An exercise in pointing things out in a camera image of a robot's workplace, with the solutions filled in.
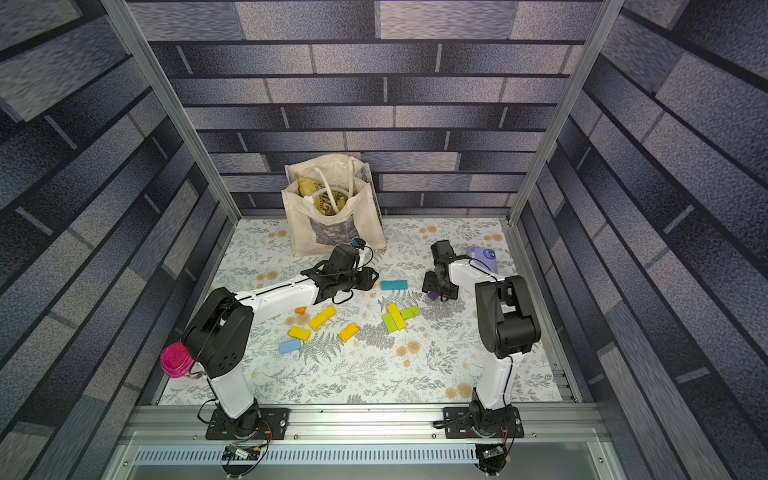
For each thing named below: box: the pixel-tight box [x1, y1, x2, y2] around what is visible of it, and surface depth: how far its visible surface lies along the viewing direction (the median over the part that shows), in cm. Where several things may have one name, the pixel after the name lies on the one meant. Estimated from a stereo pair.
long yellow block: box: [308, 306, 337, 331], surface depth 94 cm
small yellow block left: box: [288, 326, 311, 342], surface depth 92 cm
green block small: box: [401, 306, 421, 320], surface depth 94 cm
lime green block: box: [382, 312, 398, 334], surface depth 92 cm
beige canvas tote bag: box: [282, 154, 387, 257], surface depth 99 cm
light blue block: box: [280, 339, 301, 354], surface depth 90 cm
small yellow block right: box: [338, 323, 361, 343], surface depth 92 cm
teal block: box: [381, 280, 408, 291], surface depth 102 cm
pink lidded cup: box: [160, 342, 194, 378], surface depth 76 cm
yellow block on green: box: [387, 303, 407, 330], surface depth 94 cm
